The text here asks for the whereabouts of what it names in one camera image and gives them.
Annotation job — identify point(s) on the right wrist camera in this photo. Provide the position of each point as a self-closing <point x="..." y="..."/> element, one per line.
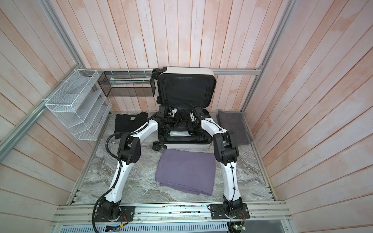
<point x="192" y="116"/>

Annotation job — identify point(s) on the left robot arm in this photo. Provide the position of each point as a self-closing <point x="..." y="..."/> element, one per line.
<point x="124" y="145"/>

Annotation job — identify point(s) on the white cosmetic tube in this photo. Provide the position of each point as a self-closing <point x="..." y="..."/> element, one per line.
<point x="179" y="133"/>

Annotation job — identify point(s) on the black mesh wall basket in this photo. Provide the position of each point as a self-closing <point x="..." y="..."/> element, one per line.
<point x="121" y="84"/>

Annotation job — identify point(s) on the white wire mesh rack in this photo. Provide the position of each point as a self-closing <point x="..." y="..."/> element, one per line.
<point x="82" y="110"/>

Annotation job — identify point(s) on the purple towel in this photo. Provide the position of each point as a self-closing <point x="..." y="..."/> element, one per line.
<point x="190" y="172"/>

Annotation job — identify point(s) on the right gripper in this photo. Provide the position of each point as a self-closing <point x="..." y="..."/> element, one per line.
<point x="189" y="125"/>

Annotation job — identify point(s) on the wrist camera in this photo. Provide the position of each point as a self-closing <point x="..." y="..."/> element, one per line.
<point x="172" y="111"/>
<point x="192" y="116"/>

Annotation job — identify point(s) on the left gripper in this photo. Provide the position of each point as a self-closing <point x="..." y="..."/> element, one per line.
<point x="175" y="122"/>

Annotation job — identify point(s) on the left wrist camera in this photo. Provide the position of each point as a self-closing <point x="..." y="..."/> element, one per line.
<point x="172" y="111"/>

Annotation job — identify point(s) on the black t-shirt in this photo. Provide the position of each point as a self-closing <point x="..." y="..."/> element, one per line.
<point x="130" y="123"/>

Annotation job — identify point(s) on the grey folded towel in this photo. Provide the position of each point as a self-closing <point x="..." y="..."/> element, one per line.
<point x="235" y="121"/>

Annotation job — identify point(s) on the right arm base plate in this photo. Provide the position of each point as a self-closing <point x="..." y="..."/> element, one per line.
<point x="223" y="211"/>

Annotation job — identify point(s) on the aluminium front rail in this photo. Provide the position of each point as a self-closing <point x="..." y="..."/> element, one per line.
<point x="176" y="212"/>

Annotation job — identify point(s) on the green circuit board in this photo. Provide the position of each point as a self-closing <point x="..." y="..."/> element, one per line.
<point x="237" y="227"/>

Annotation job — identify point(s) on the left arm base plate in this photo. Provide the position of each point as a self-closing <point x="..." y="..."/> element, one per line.
<point x="114" y="214"/>

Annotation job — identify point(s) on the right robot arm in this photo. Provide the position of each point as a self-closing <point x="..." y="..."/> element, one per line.
<point x="226" y="152"/>

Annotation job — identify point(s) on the white and black suitcase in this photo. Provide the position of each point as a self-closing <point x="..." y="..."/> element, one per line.
<point x="184" y="89"/>

